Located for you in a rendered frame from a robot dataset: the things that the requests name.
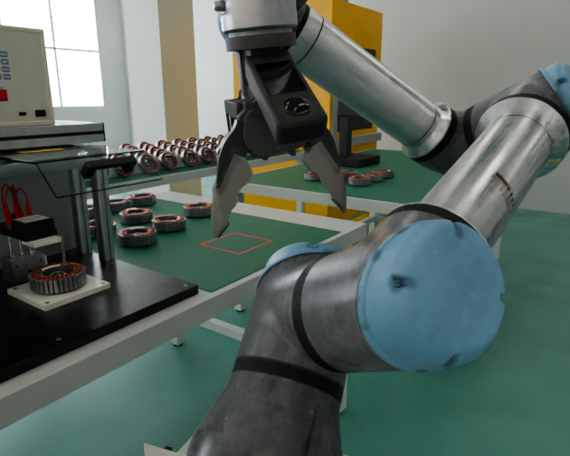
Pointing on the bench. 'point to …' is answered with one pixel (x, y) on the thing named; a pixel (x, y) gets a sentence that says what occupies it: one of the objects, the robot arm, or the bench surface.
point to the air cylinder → (21, 265)
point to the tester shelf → (41, 135)
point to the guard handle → (108, 165)
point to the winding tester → (14, 77)
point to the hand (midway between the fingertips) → (285, 228)
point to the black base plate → (67, 315)
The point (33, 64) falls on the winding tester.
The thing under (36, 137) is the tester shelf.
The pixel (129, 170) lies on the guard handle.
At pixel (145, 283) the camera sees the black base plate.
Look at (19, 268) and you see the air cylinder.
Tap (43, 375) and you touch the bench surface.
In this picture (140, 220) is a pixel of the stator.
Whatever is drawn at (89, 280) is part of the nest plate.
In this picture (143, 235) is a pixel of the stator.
